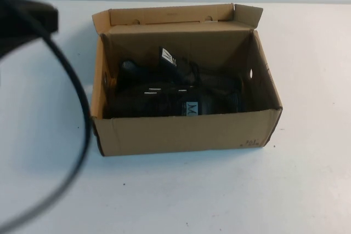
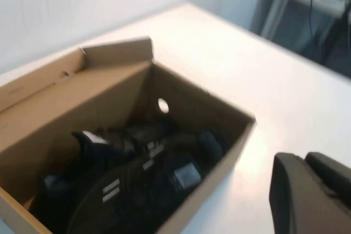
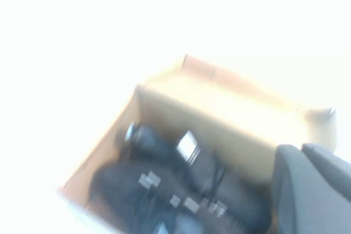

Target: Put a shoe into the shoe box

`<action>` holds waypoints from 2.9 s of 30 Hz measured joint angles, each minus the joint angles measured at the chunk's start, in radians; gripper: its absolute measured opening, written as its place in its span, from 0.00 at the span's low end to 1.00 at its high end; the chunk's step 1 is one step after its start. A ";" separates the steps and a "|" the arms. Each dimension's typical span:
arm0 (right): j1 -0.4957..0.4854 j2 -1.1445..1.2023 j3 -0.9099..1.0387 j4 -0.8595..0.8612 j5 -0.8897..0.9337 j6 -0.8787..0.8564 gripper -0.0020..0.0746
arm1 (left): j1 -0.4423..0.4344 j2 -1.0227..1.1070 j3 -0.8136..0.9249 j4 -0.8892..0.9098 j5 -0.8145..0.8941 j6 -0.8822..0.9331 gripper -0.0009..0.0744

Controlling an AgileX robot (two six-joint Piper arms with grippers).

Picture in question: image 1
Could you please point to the black knit sneaker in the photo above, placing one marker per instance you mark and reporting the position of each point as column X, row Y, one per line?
column 164, row 105
column 170, row 69

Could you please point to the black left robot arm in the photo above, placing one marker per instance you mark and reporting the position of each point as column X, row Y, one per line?
column 27, row 17

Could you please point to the brown cardboard shoe box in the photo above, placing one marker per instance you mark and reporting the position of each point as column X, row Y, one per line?
column 164, row 135

